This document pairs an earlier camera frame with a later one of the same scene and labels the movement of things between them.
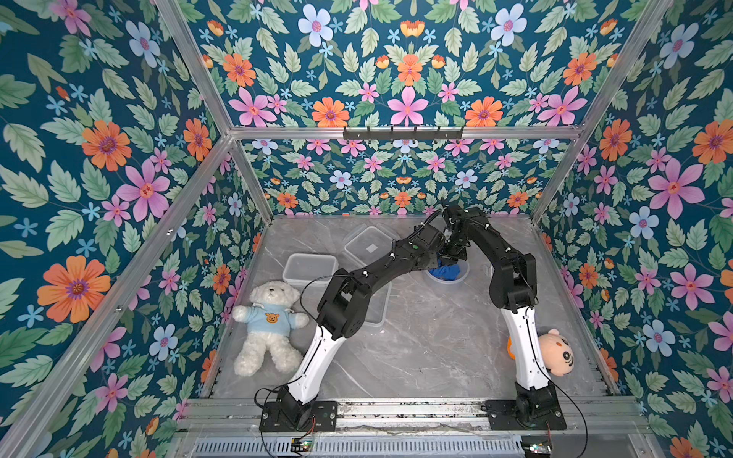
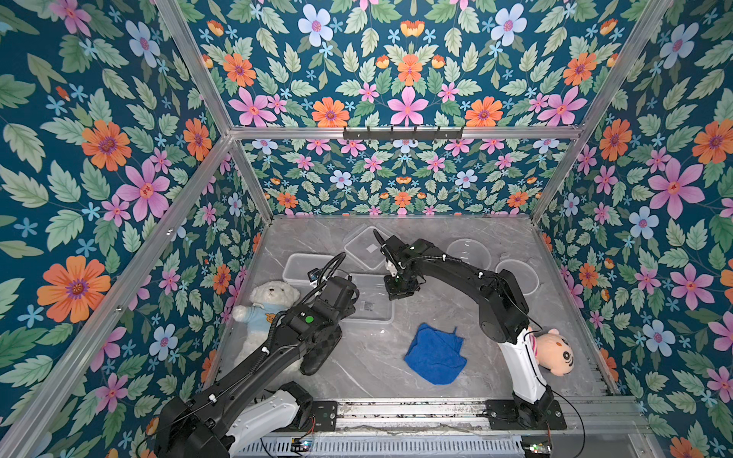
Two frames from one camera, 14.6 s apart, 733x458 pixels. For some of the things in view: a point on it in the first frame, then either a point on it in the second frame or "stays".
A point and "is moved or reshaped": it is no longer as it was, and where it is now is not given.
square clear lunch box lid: x=368 y=244 stays
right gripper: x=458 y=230 → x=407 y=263
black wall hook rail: x=403 y=135 stays
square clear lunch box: x=377 y=305 stays
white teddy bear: x=269 y=321 stays
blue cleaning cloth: x=446 y=272 is moved or reshaped
